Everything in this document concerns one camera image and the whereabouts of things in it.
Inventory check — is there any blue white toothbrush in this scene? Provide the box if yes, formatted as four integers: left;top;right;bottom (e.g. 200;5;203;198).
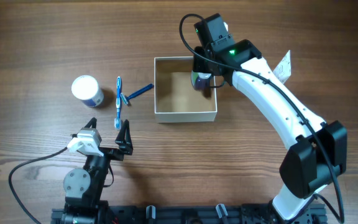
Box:
114;77;122;130

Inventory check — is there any white lidded jar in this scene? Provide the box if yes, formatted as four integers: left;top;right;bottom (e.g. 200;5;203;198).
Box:
71;75;104;107

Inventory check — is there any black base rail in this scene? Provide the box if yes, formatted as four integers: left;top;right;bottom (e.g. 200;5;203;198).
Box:
50;203;326;224

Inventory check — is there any right black cable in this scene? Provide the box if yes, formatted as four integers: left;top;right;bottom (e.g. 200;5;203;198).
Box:
178;13;345;224

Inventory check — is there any white squeeze tube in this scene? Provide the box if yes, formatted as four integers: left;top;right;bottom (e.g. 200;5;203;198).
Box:
273;50;291;84

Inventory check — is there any blue disposable razor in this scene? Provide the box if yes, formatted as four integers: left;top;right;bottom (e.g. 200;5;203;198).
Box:
120;83;154;105

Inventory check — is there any left black cable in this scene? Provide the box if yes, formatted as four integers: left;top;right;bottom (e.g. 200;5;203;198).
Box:
7;146;69;224

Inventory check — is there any clear cap dark bottle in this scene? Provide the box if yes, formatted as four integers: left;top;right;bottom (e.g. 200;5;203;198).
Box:
191;71;212;91

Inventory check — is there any black cable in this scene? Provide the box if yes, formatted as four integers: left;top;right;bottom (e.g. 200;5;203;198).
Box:
7;146;69;224
178;13;345;224

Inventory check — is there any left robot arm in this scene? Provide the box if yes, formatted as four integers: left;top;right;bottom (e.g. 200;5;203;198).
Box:
51;118;133;224

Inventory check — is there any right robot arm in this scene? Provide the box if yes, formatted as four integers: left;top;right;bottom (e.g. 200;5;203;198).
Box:
191;14;347;223

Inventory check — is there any open cardboard box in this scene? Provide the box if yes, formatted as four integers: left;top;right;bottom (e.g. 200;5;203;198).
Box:
154;57;218;123

